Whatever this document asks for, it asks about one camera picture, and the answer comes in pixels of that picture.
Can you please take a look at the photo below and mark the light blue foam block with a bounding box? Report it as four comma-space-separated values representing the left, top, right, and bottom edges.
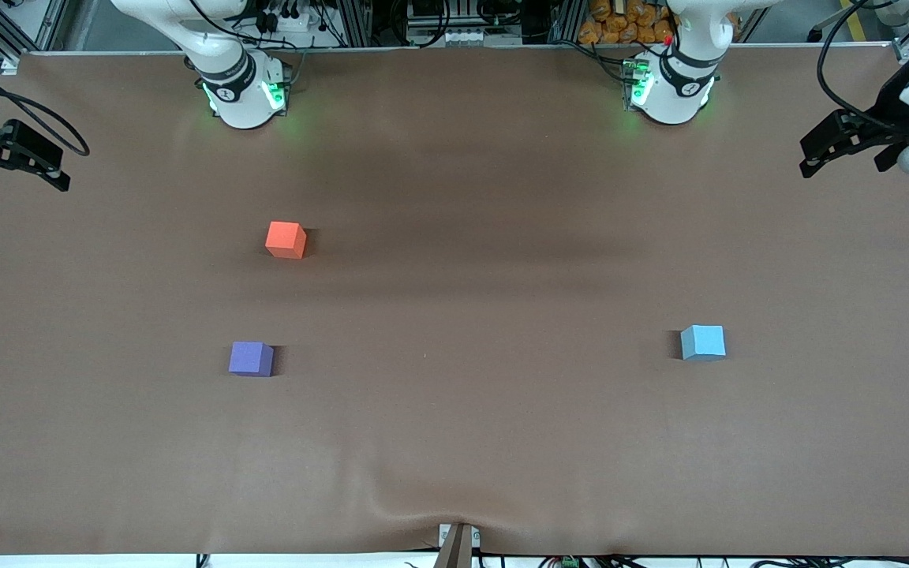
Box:
680, 324, 727, 361

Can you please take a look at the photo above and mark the orange foam block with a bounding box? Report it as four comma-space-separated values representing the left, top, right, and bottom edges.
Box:
265, 221, 307, 260

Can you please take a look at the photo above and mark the purple foam block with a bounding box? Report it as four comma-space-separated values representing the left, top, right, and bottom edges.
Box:
228, 341, 275, 378

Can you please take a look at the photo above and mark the white terminal block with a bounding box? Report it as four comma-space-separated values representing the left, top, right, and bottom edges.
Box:
440, 28, 496, 47

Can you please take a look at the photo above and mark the grey wheeled stand base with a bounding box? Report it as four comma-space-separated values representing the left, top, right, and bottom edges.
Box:
808, 0, 909, 42

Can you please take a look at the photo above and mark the white power strip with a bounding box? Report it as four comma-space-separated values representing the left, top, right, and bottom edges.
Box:
261, 6, 321, 34

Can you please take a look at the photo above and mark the black electronics box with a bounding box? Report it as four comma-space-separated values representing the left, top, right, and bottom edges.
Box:
406, 0, 507, 32

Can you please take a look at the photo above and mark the brown table mat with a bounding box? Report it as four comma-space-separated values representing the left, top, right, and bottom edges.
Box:
0, 43, 909, 557

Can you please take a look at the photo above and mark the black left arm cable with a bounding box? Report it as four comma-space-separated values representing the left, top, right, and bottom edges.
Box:
816, 0, 897, 131

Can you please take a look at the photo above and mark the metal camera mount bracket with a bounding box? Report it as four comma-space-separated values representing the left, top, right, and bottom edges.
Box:
437, 522, 481, 568

